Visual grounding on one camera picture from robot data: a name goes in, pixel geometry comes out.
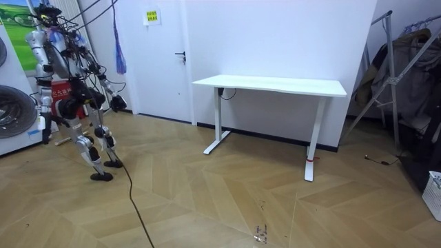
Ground white radiator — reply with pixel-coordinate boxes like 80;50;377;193
51;0;96;52

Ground robot body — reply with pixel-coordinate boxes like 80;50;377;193
33;2;94;101

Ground thin black plug cable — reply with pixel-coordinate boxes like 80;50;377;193
364;150;406;167

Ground grey hanging garments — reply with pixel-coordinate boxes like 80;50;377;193
354;28;441;136

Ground white washing machine tower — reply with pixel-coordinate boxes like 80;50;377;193
0;23;60;156

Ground red box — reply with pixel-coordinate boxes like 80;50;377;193
51;79;88;120

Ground robot legs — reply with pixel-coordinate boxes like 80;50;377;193
54;85;124;183

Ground yellow paper note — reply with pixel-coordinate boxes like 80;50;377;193
143;8;162;27

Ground white desk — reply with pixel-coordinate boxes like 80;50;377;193
192;74;348;183

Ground wooden stick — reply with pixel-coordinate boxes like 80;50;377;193
54;130;90;147

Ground black floor cable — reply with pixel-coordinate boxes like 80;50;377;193
99;130;156;248

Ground white door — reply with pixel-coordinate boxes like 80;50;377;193
132;0;194;124

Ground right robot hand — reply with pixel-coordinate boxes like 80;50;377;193
110;94;128;113

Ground green landscape wall poster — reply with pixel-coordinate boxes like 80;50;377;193
0;0;39;72

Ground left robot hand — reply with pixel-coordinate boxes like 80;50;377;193
41;114;53;145

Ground white plastic basket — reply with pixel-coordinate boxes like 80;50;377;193
421;170;441;223

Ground grey metal clothes rack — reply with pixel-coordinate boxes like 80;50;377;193
339;10;441;149

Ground black desk cable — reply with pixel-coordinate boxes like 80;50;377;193
216;87;238;101

